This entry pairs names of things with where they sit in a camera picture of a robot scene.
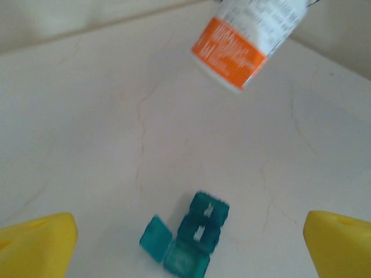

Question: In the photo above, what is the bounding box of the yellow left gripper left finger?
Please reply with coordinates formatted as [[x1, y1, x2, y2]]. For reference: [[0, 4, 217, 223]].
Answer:
[[0, 212, 78, 278]]

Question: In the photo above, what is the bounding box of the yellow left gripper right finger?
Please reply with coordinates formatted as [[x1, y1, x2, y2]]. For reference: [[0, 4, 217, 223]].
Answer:
[[303, 210, 371, 278]]

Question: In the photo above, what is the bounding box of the teal pill organizer box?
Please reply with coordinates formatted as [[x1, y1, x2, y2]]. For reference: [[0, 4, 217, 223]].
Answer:
[[139, 191, 230, 278]]

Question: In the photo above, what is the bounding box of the white pill bottle orange label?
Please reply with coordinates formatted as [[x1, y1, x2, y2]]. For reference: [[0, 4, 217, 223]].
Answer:
[[190, 0, 310, 95]]

